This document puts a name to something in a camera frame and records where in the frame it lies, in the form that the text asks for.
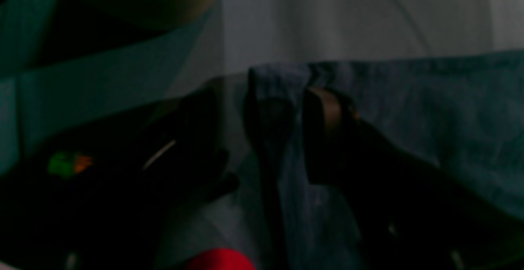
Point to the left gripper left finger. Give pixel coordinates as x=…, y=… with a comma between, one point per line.
x=178, y=151

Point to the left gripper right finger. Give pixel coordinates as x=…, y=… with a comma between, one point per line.
x=410, y=214

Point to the dark blue T-shirt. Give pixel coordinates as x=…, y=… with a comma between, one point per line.
x=463, y=114

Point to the red tape roll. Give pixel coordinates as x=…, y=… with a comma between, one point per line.
x=219, y=259

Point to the orange green battery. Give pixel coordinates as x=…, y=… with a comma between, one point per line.
x=67, y=164

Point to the light blue table cloth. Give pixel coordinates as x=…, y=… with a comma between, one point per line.
x=37, y=104

